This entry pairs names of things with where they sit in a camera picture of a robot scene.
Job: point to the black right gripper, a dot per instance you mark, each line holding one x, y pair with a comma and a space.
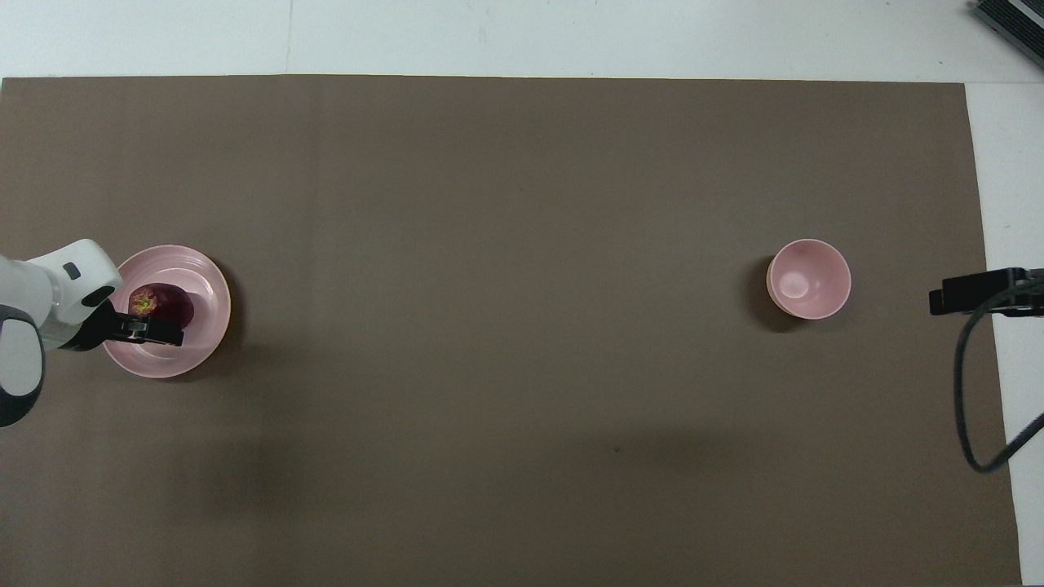
1032, 306

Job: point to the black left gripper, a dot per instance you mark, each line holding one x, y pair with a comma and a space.
98, 330

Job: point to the dark red apple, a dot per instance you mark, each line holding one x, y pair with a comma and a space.
167, 303

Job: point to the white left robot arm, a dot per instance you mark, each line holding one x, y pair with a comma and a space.
69, 281

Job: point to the pink plate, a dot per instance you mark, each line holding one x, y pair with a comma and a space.
183, 269

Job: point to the pink bowl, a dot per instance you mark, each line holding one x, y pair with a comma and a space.
807, 281

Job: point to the black ribbed device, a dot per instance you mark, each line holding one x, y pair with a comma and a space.
1015, 24

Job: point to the brown paper table mat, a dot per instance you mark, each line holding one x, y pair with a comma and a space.
522, 367

